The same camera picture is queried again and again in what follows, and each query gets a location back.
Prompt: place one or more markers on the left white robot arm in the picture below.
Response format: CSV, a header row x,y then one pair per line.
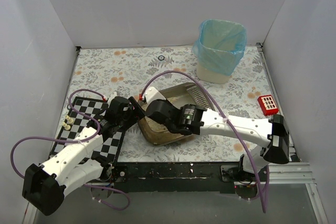
x,y
46,185

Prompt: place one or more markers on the floral table mat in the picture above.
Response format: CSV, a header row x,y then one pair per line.
x,y
127,70

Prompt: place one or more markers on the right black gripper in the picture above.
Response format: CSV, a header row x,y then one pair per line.
x,y
153,109

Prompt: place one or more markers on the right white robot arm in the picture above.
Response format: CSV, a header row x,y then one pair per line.
x,y
270,136

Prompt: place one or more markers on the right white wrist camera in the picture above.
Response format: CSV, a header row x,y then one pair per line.
x,y
151,94

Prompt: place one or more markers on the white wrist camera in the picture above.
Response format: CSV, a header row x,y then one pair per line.
x,y
151,94
109,98

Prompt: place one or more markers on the brown plastic litter box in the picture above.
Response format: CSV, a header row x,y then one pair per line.
x,y
179,95

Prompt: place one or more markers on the beige trash bin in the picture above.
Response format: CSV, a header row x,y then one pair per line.
x,y
210,76

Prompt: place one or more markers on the blue plastic bin liner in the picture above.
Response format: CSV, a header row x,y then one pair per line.
x,y
220,45

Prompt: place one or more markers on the red toy block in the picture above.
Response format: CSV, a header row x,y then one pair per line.
x,y
267,105

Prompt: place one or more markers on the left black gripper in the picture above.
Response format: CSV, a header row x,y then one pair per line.
x,y
135,106

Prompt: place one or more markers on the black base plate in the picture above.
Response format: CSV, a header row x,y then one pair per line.
x,y
179,177

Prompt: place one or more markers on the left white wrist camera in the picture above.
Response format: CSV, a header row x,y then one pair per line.
x,y
109,98

